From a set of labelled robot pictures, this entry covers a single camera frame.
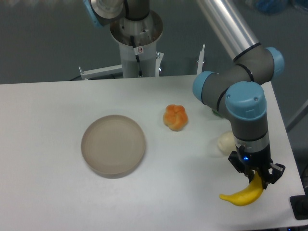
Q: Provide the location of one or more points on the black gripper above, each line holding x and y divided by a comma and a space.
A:
260, 161

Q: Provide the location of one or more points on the yellow toy banana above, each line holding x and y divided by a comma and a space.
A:
248, 195

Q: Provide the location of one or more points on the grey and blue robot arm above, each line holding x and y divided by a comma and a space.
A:
235, 94

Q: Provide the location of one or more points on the beige round plate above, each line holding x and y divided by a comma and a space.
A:
113, 146

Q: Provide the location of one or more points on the white toy garlic bulb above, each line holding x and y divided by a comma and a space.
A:
226, 143

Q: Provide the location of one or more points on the black device at table edge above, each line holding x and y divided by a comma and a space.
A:
299, 204

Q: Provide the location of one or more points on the green toy bell pepper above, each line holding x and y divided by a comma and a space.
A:
216, 113

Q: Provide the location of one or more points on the grey table leg strut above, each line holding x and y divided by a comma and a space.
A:
297, 117

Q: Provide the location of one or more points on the orange toy bread roll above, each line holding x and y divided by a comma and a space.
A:
175, 117

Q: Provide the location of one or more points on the blue bag in background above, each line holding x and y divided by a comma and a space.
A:
270, 7

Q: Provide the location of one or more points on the white metal bracket right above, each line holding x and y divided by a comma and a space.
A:
200, 61

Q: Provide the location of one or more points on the white metal bracket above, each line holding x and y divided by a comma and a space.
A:
200, 61
100, 72

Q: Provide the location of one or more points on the white metal bracket left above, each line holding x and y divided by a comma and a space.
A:
100, 72

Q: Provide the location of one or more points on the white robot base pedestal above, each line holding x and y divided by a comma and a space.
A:
137, 42

